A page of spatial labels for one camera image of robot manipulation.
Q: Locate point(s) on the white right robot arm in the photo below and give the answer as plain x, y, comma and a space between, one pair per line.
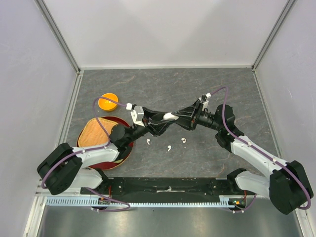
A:
284, 183

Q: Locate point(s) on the slotted cable duct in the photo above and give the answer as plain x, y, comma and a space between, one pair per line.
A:
223, 202

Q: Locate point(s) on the white oval charging case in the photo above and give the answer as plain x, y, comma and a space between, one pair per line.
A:
170, 116

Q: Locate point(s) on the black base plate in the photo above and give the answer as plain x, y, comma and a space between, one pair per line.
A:
169, 190

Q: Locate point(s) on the orange plastic bowl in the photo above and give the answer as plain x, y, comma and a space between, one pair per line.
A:
107, 105

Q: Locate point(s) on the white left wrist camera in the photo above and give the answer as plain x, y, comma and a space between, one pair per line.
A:
137, 114

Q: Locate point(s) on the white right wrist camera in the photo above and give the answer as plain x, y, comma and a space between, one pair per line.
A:
204, 100

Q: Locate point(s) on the woven bamboo tray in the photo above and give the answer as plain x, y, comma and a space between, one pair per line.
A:
93, 135

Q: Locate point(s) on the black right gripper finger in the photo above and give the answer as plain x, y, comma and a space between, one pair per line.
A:
185, 123
187, 112

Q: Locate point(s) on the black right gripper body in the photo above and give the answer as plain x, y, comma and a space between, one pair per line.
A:
198, 111

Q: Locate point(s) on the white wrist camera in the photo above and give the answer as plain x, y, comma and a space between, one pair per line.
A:
204, 100
137, 114

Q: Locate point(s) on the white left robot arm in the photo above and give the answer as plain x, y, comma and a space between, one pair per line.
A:
69, 167

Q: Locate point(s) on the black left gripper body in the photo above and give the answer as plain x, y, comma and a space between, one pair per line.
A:
146, 121

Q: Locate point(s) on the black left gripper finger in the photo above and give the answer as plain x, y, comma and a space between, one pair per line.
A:
157, 128
158, 116

